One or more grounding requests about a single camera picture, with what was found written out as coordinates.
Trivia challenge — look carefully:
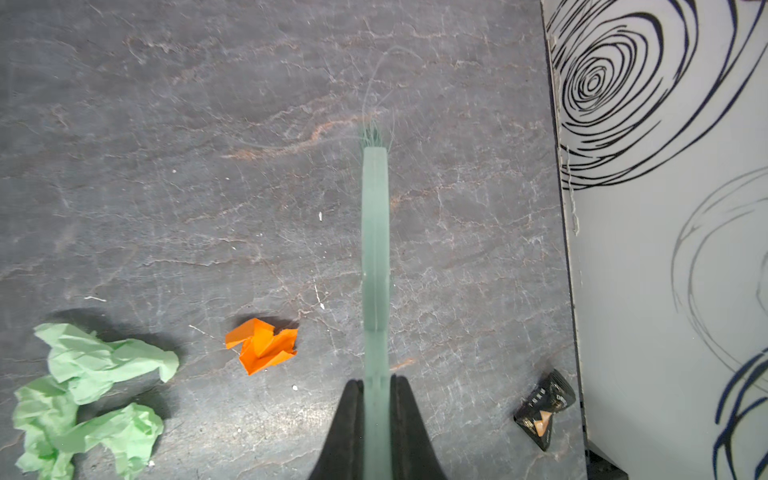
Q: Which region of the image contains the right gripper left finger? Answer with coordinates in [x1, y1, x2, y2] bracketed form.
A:
[309, 380, 364, 480]

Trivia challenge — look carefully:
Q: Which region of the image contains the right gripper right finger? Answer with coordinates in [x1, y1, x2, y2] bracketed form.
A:
[390, 375, 447, 480]

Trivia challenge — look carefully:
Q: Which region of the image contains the small black snack wrapper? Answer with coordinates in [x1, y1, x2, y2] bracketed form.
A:
[513, 369, 576, 452]

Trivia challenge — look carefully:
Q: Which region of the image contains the green paper scrap front right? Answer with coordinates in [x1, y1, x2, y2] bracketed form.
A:
[12, 375, 164, 479]

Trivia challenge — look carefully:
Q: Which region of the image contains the green hand brush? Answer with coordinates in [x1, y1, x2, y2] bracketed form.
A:
[361, 123, 393, 479]

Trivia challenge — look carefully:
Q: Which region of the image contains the small orange paper scrap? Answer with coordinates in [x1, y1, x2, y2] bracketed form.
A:
[225, 318, 298, 375]

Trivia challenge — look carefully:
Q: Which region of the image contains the green paper scrap lower bin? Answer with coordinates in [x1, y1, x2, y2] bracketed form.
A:
[34, 323, 180, 405]

